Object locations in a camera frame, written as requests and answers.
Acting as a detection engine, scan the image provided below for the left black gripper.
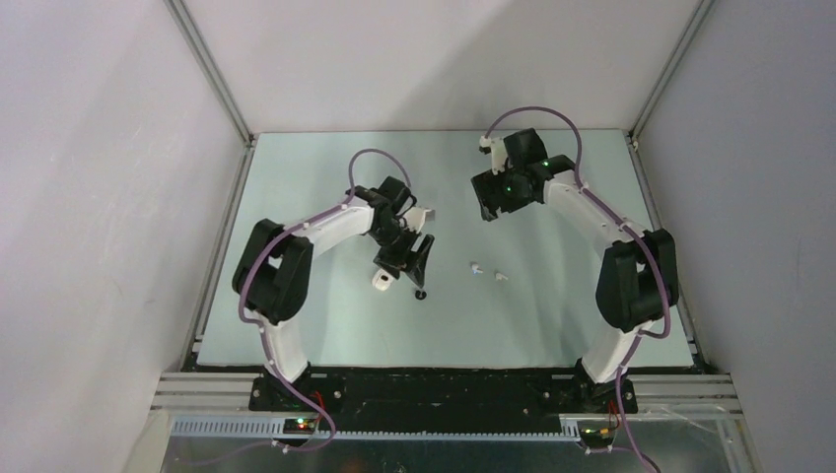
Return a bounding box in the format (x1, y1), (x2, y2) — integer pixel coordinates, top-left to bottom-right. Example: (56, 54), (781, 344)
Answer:
(368, 220), (433, 287)

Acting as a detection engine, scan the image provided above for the white earbud charging case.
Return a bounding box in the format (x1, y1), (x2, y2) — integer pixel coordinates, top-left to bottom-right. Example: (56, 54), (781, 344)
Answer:
(372, 268), (395, 292)

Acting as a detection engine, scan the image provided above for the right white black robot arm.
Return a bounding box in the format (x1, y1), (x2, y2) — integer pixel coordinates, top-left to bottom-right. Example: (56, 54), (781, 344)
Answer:
(471, 128), (679, 412)

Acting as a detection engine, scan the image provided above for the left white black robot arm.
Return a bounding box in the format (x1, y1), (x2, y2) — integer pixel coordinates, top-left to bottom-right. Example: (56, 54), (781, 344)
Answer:
(232, 177), (435, 411)

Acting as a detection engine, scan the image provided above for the left controller board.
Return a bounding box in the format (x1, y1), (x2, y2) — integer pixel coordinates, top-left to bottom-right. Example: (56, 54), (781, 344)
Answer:
(282, 418), (318, 436)

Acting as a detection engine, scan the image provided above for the controller board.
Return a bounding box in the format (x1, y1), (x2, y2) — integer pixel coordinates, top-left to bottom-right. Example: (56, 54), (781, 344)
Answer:
(580, 428), (617, 450)
(282, 418), (318, 436)

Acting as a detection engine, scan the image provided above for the right controller board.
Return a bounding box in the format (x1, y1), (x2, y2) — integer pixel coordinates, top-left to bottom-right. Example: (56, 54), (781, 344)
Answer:
(580, 428), (617, 450)

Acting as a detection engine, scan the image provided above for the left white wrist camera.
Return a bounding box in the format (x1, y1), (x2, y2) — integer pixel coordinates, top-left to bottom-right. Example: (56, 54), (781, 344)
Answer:
(400, 206), (435, 234)

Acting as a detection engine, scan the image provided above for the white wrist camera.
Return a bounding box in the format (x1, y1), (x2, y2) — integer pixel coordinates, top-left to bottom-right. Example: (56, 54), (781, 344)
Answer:
(479, 136), (509, 175)
(400, 206), (435, 234)

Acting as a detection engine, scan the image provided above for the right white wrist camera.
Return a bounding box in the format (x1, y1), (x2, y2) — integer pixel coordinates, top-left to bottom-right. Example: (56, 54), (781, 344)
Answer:
(479, 136), (509, 175)

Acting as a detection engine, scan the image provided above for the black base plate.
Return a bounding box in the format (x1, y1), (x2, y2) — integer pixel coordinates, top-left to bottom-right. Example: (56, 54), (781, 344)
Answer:
(248, 367), (638, 433)

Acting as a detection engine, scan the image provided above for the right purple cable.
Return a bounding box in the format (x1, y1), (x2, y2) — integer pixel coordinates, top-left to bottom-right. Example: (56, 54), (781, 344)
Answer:
(484, 105), (674, 473)

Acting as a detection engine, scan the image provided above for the grey slotted cable duct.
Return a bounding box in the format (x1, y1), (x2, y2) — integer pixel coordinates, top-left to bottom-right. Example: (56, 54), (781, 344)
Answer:
(171, 415), (581, 442)

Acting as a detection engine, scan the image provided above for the right aluminium corner post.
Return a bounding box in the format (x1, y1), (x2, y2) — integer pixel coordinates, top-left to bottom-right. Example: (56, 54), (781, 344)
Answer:
(628, 0), (716, 141)

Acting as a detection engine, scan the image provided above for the aluminium corner post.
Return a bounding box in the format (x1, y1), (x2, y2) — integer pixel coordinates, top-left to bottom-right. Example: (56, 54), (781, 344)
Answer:
(164, 0), (254, 147)
(628, 0), (716, 141)

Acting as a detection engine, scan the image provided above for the left aluminium corner post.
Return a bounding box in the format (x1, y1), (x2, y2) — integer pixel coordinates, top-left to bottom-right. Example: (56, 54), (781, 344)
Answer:
(164, 0), (254, 147)

